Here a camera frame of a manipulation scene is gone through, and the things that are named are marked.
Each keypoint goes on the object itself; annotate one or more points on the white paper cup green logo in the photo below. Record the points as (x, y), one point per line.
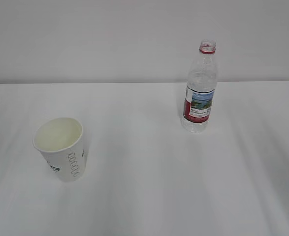
(60, 142)

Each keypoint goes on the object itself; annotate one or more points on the clear plastic water bottle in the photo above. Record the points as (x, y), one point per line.
(200, 88)

